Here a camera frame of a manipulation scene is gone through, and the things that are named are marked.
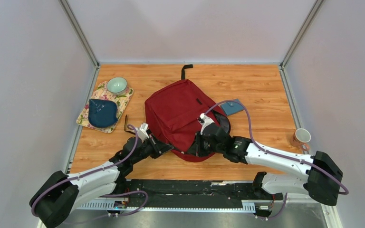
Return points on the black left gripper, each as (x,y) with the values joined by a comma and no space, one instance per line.
(158,147)

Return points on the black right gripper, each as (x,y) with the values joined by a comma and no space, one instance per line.
(196,150)

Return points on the blue snap wallet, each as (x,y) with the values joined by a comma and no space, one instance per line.
(231,108)

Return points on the red backpack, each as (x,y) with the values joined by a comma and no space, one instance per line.
(172,115)

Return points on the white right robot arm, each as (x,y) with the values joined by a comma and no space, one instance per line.
(317,176)

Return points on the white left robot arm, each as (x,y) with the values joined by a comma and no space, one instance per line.
(63,193)

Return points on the floral tray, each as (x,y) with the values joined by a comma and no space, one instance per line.
(102,93)

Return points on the dark blue leaf plate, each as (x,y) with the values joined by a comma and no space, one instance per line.
(102,113)

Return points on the light green ceramic bowl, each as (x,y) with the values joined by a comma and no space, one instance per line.
(117,85)

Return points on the orange white mug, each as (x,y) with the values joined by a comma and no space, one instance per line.
(300,139)

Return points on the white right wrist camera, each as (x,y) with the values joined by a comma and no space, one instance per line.
(205,121)

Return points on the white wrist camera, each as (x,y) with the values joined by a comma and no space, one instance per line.
(142,131)
(205,121)

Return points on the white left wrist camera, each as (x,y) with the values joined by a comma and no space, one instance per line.
(142,131)

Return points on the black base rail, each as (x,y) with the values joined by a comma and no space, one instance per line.
(192,194)

